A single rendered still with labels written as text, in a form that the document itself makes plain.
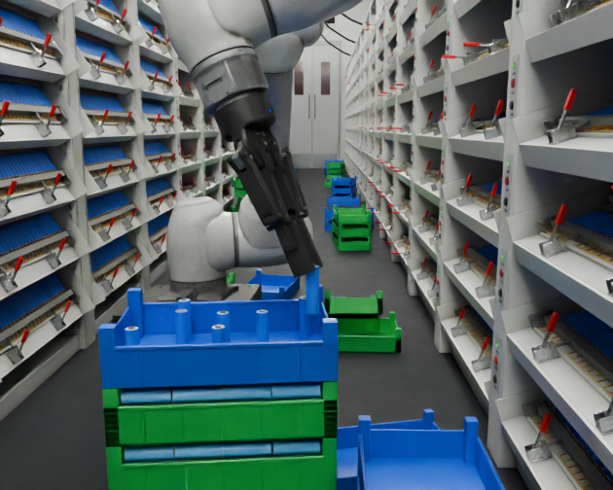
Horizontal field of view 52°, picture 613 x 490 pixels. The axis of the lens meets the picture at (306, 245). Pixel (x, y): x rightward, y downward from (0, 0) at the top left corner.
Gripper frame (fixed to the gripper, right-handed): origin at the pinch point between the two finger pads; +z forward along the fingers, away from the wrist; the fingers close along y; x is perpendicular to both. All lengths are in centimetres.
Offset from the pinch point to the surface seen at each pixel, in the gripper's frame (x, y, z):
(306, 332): -10.3, -11.2, 12.3
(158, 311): -28.9, -2.9, 0.7
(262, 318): -10.7, -1.8, 7.2
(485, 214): 7, -82, 9
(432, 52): -9, -188, -55
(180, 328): -20.5, 3.5, 4.0
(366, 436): -12.8, -20.6, 33.5
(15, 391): -112, -34, 6
